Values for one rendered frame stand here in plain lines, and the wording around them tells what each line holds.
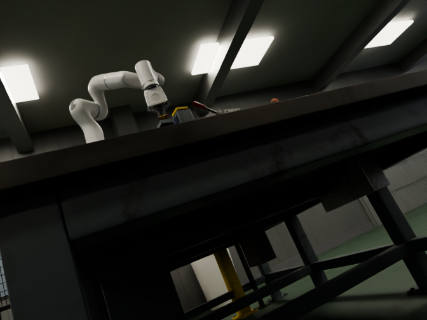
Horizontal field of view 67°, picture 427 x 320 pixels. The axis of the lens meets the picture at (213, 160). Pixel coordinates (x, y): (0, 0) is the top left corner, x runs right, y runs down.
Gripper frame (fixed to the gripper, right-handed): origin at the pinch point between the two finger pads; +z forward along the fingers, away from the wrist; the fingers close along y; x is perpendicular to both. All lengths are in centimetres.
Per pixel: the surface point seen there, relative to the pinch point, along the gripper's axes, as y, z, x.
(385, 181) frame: 74, 71, -20
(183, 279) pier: -25, 76, 312
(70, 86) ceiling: -76, -201, 228
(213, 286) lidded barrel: 6, 97, 283
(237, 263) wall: 55, 85, 361
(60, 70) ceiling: -76, -201, 195
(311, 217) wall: 210, 64, 398
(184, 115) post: 7.7, 11.6, -15.9
